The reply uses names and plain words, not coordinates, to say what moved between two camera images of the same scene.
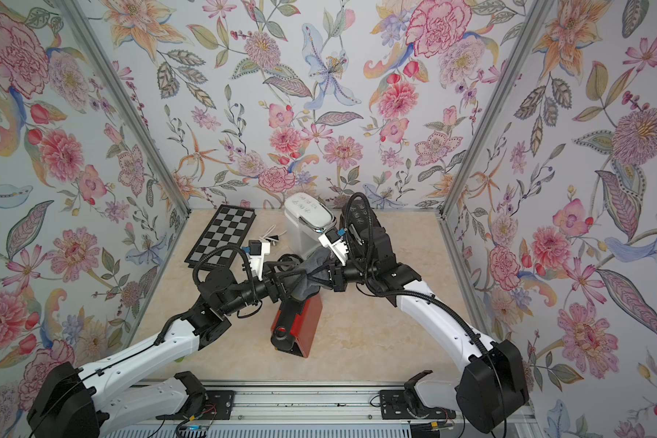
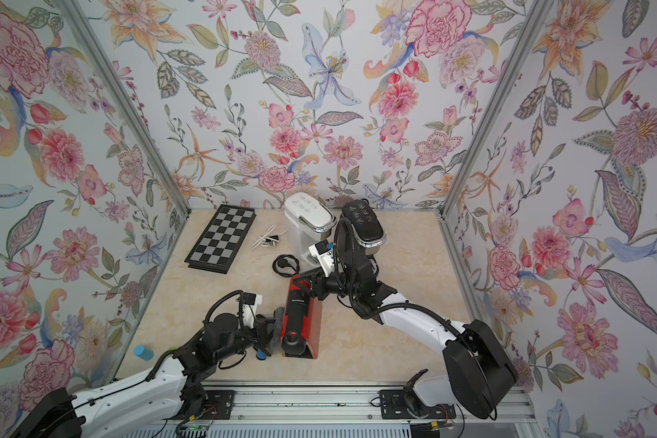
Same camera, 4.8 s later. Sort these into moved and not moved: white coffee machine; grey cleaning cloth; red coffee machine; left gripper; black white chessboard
Moved: grey cleaning cloth; red coffee machine; left gripper
Not moved: black white chessboard; white coffee machine
